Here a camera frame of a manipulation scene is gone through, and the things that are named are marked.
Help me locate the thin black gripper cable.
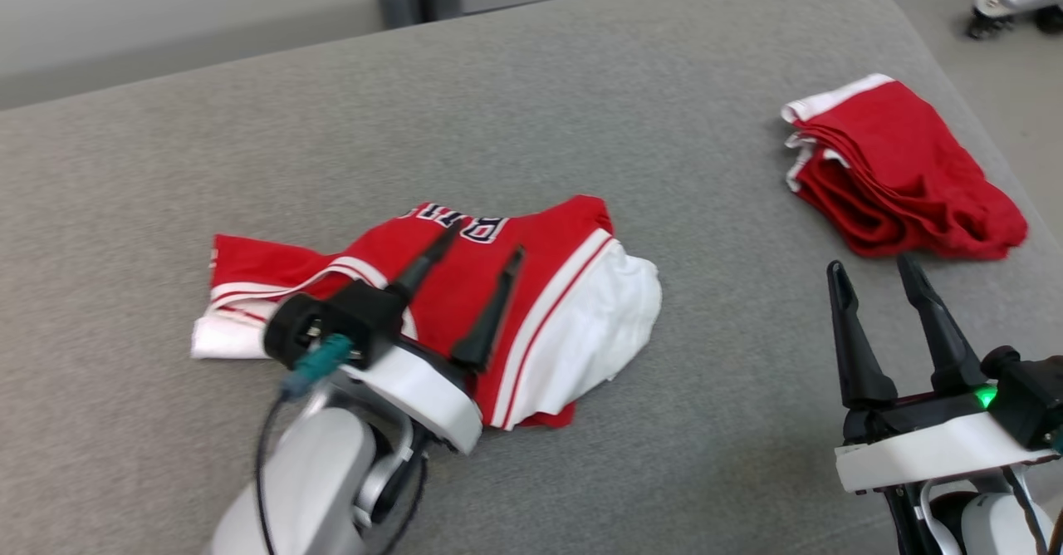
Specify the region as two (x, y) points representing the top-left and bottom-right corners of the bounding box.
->
(999, 466), (1054, 555)
(372, 454), (429, 555)

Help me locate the red shorts white waistband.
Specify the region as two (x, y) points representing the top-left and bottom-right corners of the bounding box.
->
(780, 72), (1030, 261)

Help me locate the thin black left gripper cable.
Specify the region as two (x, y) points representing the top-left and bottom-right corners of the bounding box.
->
(372, 454), (429, 555)

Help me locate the thin black right gripper cable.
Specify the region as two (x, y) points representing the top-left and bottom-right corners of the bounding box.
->
(999, 466), (1054, 555)

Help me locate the red white Bulls jersey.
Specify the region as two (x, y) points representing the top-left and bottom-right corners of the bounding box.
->
(190, 194), (664, 432)

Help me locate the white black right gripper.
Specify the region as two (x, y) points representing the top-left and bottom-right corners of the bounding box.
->
(826, 253), (1062, 494)

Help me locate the left camera cable teal plug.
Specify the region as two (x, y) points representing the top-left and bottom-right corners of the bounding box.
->
(252, 332), (355, 555)

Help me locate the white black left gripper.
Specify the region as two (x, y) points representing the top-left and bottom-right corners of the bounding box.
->
(343, 227), (527, 455)

